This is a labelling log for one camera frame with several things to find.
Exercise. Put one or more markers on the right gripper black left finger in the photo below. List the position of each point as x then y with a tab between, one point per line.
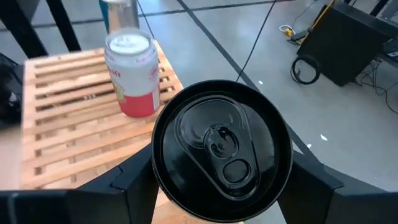
77	205

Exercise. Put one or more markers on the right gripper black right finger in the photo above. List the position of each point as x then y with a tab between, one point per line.
342	208

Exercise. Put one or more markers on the pink white Spindrift can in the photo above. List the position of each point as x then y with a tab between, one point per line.
133	71

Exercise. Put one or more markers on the blue silver Red Bull can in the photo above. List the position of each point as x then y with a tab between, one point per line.
119	15

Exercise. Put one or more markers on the white Celsius can black lid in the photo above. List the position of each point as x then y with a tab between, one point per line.
222	149

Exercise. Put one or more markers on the wooden slatted shelf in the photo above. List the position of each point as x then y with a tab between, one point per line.
77	124

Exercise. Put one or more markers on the black equipment box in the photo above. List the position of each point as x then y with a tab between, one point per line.
342	43

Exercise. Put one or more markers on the yellow plug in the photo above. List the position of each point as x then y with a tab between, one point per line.
288	32

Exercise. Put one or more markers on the black metal post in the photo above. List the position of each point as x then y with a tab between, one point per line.
21	28
63	25

